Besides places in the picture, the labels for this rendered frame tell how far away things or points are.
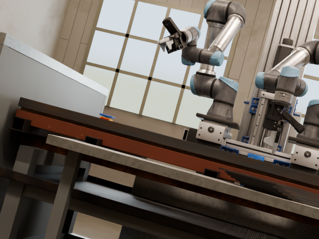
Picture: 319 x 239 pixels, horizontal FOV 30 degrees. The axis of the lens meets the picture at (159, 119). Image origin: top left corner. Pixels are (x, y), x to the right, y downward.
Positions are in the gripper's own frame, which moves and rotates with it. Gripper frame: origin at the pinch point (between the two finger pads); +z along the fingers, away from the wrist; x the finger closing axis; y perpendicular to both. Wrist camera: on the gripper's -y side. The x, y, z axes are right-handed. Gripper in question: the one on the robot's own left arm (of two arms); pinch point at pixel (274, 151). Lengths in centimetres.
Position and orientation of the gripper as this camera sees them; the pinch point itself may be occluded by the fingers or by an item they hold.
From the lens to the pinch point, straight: 246.6
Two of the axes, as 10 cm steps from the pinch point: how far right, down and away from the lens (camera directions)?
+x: -1.9, -1.0, -9.8
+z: -2.6, 9.6, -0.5
